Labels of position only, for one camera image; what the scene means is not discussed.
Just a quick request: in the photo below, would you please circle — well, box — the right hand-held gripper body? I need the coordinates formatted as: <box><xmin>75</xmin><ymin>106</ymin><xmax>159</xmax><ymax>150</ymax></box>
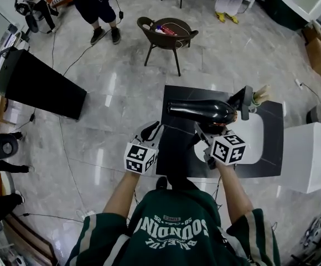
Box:
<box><xmin>203</xmin><ymin>133</ymin><xmax>247</xmax><ymax>170</ymax></box>

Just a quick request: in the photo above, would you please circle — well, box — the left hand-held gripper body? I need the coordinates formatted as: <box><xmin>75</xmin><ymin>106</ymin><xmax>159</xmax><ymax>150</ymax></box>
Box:
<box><xmin>123</xmin><ymin>121</ymin><xmax>164</xmax><ymax>176</ymax></box>

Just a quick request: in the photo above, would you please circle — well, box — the black hair dryer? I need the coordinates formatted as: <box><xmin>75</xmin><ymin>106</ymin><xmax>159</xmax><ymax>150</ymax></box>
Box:
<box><xmin>167</xmin><ymin>99</ymin><xmax>239</xmax><ymax>135</ymax></box>

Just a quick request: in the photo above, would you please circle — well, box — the person's left forearm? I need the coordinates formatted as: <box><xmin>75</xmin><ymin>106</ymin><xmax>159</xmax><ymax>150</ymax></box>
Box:
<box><xmin>102</xmin><ymin>171</ymin><xmax>142</xmax><ymax>219</ymax></box>

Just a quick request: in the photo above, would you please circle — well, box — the person's right forearm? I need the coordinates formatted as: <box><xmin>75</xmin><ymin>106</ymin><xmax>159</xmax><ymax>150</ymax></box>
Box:
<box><xmin>214</xmin><ymin>161</ymin><xmax>255</xmax><ymax>227</ymax></box>

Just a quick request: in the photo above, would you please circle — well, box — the dark marble sink counter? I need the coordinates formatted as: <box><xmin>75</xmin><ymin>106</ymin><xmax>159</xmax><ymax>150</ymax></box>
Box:
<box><xmin>156</xmin><ymin>84</ymin><xmax>284</xmax><ymax>179</ymax></box>

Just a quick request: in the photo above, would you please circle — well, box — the white sink basin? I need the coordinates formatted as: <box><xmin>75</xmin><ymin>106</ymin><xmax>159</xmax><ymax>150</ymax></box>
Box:
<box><xmin>193</xmin><ymin>111</ymin><xmax>265</xmax><ymax>165</ymax></box>

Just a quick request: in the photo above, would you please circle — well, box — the dark green counter cabinet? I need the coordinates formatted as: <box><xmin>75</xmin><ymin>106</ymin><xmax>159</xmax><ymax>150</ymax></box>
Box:
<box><xmin>263</xmin><ymin>0</ymin><xmax>321</xmax><ymax>32</ymax></box>

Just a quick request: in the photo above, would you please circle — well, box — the person's black shoe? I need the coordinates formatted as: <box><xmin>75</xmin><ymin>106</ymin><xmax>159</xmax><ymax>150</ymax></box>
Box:
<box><xmin>156</xmin><ymin>176</ymin><xmax>169</xmax><ymax>191</ymax></box>

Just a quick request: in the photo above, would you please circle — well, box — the grey faucet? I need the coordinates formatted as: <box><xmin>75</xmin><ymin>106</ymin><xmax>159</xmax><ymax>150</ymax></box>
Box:
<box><xmin>226</xmin><ymin>85</ymin><xmax>255</xmax><ymax>121</ymax></box>

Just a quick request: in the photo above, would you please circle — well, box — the green cup with beige brushes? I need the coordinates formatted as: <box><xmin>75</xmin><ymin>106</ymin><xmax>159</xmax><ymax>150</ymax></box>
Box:
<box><xmin>248</xmin><ymin>84</ymin><xmax>272</xmax><ymax>113</ymax></box>

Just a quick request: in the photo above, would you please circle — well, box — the person's green printed shirt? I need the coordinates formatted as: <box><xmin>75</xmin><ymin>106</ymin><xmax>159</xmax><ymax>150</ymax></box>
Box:
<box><xmin>65</xmin><ymin>187</ymin><xmax>282</xmax><ymax>266</ymax></box>

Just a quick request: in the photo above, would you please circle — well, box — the brown wicker chair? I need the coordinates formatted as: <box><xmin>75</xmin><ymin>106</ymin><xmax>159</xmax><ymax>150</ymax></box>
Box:
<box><xmin>136</xmin><ymin>16</ymin><xmax>200</xmax><ymax>77</ymax></box>

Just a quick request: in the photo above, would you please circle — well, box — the grey floor device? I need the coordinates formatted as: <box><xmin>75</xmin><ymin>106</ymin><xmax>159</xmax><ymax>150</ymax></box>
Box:
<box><xmin>306</xmin><ymin>102</ymin><xmax>321</xmax><ymax>126</ymax></box>

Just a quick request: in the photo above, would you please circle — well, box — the red bottle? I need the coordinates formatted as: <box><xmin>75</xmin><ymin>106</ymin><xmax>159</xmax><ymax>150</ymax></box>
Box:
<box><xmin>160</xmin><ymin>25</ymin><xmax>177</xmax><ymax>37</ymax></box>

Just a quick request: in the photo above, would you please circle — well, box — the black rectangular cabinet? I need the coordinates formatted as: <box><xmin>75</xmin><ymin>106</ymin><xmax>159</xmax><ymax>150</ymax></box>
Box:
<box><xmin>0</xmin><ymin>48</ymin><xmax>88</xmax><ymax>121</ymax></box>

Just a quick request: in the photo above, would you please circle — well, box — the brown wooden furniture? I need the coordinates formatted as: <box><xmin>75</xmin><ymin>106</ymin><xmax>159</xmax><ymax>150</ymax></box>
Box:
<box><xmin>4</xmin><ymin>211</ymin><xmax>59</xmax><ymax>266</ymax></box>

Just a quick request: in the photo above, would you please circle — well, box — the white pedestal cabinet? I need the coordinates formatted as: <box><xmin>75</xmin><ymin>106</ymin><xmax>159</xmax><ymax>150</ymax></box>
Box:
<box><xmin>279</xmin><ymin>121</ymin><xmax>321</xmax><ymax>195</ymax></box>

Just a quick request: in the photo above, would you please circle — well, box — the black floor cable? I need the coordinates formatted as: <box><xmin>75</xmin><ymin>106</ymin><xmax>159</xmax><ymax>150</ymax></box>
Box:
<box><xmin>61</xmin><ymin>29</ymin><xmax>112</xmax><ymax>77</ymax></box>

